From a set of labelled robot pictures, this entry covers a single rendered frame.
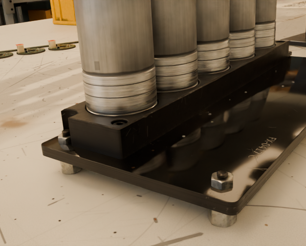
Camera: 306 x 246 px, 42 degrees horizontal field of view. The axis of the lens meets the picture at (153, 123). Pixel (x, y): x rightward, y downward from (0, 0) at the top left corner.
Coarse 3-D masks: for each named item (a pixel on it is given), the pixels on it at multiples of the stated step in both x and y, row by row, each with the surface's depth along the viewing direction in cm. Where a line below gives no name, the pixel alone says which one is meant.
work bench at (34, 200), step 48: (288, 0) 66; (0, 48) 39; (0, 96) 23; (48, 96) 23; (0, 144) 17; (0, 192) 13; (48, 192) 13; (96, 192) 13; (144, 192) 12; (288, 192) 12; (0, 240) 11; (48, 240) 10; (96, 240) 10; (144, 240) 10; (192, 240) 10; (240, 240) 10; (288, 240) 10
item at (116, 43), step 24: (96, 0) 12; (120, 0) 12; (144, 0) 12; (96, 24) 12; (120, 24) 12; (144, 24) 12; (96, 48) 12; (120, 48) 12; (144, 48) 12; (96, 72) 12; (120, 72) 12; (144, 72) 13; (96, 96) 13; (120, 96) 13; (144, 96) 13
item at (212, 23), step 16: (208, 0) 16; (224, 0) 16; (208, 16) 16; (224, 16) 17; (208, 32) 16; (224, 32) 17; (208, 48) 17; (224, 48) 17; (208, 64) 17; (224, 64) 17
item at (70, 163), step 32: (288, 64) 22; (256, 96) 17; (288, 96) 17; (192, 128) 14; (224, 128) 14; (256, 128) 14; (288, 128) 14; (64, 160) 13; (96, 160) 12; (128, 160) 12; (160, 160) 12; (192, 160) 12; (224, 160) 12; (256, 160) 12; (160, 192) 11; (192, 192) 10; (224, 192) 10; (256, 192) 11; (224, 224) 10
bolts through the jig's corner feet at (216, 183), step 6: (66, 132) 13; (60, 138) 13; (66, 138) 13; (216, 174) 10; (222, 174) 10; (228, 174) 10; (216, 180) 10; (222, 180) 10; (228, 180) 10; (216, 186) 10; (222, 186) 10; (228, 186) 10
